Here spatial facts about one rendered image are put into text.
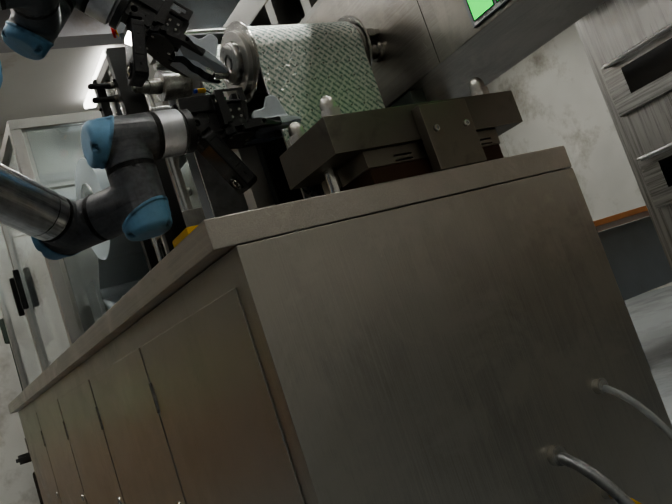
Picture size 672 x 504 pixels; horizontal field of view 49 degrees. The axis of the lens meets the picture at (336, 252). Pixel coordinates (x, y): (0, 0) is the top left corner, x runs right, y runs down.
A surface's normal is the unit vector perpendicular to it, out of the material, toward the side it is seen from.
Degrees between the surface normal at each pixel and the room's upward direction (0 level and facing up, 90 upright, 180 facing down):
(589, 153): 90
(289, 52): 90
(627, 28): 90
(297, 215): 90
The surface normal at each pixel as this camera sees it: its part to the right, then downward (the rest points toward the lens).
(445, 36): -0.82, 0.22
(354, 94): 0.47, -0.26
